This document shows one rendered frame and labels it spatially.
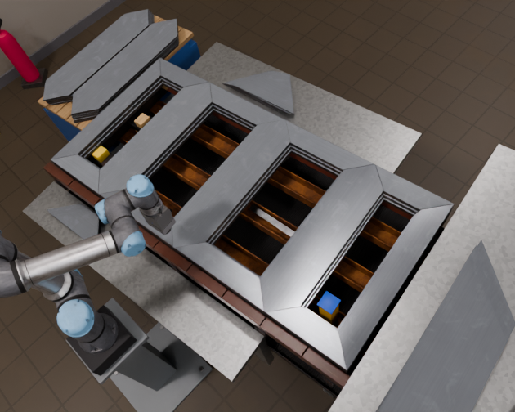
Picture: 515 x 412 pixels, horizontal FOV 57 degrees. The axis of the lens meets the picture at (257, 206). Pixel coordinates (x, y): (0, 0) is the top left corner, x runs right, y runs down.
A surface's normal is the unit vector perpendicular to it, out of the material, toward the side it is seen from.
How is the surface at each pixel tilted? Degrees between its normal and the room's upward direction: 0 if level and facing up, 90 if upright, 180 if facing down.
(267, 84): 0
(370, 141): 0
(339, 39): 0
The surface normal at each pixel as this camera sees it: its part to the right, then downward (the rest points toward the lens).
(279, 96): -0.13, -0.50
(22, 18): 0.71, 0.56
